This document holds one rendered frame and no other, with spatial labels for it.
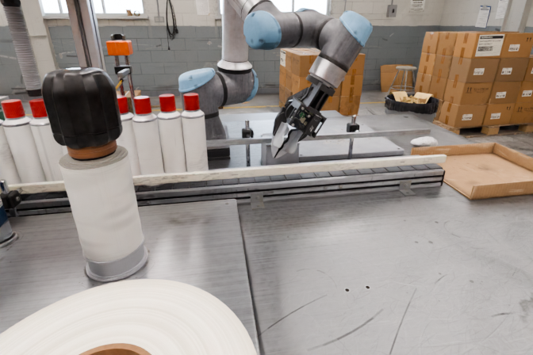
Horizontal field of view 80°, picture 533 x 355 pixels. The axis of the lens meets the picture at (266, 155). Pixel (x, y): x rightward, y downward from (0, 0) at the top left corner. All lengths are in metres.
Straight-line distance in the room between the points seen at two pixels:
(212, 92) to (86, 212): 0.64
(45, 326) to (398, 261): 0.54
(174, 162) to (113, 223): 0.30
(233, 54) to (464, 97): 3.37
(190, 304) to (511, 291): 0.54
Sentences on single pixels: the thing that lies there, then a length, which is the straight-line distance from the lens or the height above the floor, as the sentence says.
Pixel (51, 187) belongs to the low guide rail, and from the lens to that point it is 0.82.
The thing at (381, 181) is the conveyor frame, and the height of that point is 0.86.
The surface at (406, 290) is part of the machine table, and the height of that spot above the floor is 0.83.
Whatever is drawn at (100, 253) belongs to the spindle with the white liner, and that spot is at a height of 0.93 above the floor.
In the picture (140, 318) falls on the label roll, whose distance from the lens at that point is 0.28.
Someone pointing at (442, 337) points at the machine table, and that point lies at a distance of 0.56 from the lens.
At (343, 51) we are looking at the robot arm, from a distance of 0.72.
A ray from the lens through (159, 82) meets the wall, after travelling 6.22.
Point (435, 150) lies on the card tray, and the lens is 1.15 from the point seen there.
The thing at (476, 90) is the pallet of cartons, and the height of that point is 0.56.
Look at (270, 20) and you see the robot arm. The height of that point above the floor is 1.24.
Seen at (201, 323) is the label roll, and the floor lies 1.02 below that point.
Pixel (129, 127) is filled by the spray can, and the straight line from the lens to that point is 0.76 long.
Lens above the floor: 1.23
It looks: 22 degrees down
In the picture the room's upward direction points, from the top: straight up
